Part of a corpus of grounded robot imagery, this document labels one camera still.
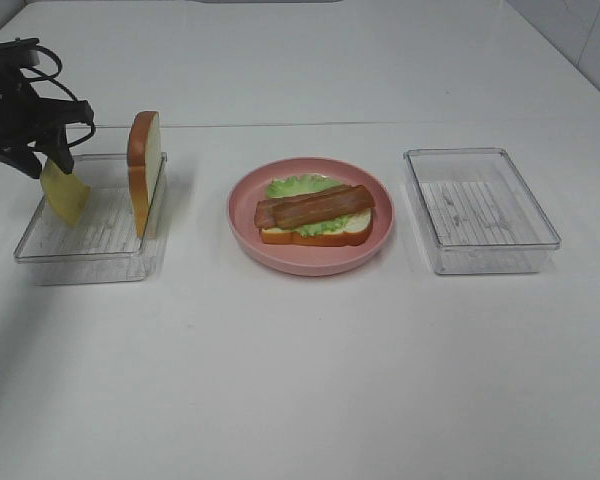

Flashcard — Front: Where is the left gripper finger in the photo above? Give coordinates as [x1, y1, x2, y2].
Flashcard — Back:
[1, 145, 42, 178]
[35, 126, 74, 174]

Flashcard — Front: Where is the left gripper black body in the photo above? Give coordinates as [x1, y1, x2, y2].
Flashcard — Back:
[0, 38, 94, 161]

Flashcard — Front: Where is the yellow cheese slice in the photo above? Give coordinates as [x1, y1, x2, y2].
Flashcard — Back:
[40, 158, 91, 227]

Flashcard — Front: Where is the bread slice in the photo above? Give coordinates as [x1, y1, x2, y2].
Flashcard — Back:
[126, 111, 161, 237]
[255, 187, 375, 247]

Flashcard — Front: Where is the bacon strip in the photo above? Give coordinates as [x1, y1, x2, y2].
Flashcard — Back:
[254, 199, 283, 229]
[272, 185, 375, 229]

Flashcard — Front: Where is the green lettuce leaf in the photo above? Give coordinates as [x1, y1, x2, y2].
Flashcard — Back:
[265, 174, 353, 237]

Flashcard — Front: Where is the left clear plastic tray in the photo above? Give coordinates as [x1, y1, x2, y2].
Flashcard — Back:
[14, 153, 170, 285]

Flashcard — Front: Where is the clear plastic tray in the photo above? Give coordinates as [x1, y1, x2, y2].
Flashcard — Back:
[14, 153, 170, 285]
[404, 147, 561, 275]

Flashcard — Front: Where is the pink round plate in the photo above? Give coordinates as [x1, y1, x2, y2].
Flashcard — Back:
[227, 157, 395, 276]

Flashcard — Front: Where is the right clear plastic tray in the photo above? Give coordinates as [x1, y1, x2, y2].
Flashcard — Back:
[404, 147, 561, 275]

